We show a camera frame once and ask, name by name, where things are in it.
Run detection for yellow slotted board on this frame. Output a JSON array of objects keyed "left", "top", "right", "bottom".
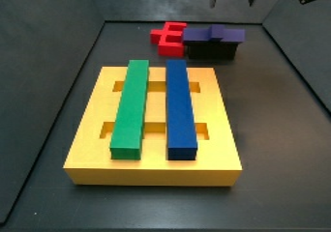
[{"left": 63, "top": 67, "right": 242, "bottom": 187}]

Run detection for black angle fixture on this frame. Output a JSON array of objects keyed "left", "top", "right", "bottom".
[{"left": 185, "top": 42, "right": 239, "bottom": 60}]

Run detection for red interlocking block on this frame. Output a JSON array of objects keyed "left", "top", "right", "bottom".
[{"left": 151, "top": 21, "right": 188, "bottom": 57}]

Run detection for purple interlocking block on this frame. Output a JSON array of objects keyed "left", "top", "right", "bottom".
[{"left": 183, "top": 24, "right": 246, "bottom": 44}]

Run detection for blue bar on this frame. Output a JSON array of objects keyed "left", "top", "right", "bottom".
[{"left": 165, "top": 60, "right": 199, "bottom": 160}]

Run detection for green bar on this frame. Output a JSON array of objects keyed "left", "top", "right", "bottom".
[{"left": 110, "top": 60, "right": 149, "bottom": 160}]

